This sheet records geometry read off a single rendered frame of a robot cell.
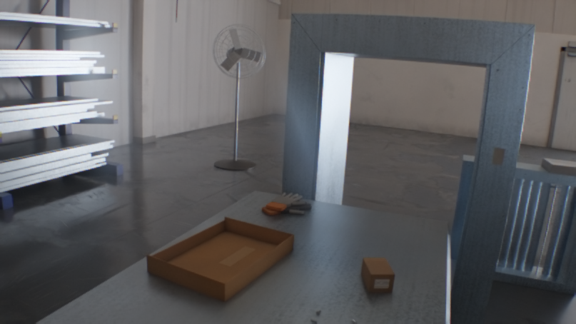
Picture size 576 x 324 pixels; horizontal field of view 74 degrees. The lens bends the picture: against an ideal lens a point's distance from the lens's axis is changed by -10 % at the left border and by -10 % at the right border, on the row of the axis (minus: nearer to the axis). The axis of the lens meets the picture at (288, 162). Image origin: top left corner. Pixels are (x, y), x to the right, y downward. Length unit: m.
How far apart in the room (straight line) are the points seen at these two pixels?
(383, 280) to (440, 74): 8.77
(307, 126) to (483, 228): 1.03
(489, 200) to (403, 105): 7.95
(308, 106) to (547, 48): 8.20
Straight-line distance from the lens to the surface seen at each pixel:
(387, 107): 10.07
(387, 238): 1.72
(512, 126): 2.11
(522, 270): 3.17
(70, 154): 4.69
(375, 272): 1.30
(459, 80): 9.88
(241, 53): 5.27
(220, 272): 1.36
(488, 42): 2.09
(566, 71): 10.07
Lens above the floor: 1.30
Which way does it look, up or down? 13 degrees down
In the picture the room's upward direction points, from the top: 3 degrees clockwise
